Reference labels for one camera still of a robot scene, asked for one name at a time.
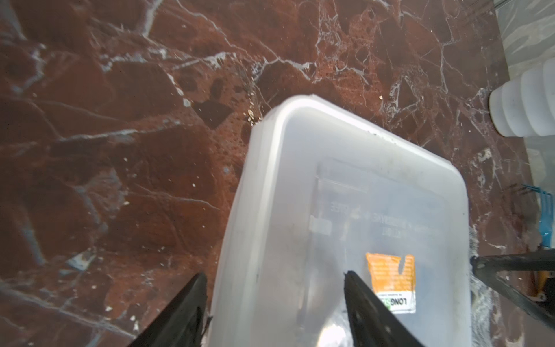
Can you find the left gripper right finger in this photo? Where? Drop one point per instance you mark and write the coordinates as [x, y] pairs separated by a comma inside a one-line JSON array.
[[371, 323]]

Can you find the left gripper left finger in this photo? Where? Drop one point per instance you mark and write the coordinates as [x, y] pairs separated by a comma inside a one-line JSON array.
[[181, 323]]

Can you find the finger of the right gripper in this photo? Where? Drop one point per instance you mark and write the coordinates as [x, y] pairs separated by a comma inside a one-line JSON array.
[[487, 269]]

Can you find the grey striped cloth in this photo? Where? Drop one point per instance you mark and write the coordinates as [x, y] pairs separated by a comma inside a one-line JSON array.
[[481, 309]]

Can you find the translucent plastic lunch box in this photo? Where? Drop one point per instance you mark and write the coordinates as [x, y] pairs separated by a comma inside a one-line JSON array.
[[321, 189]]

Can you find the potted plant white pot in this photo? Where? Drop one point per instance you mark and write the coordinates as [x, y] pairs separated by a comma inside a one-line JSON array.
[[524, 107]]

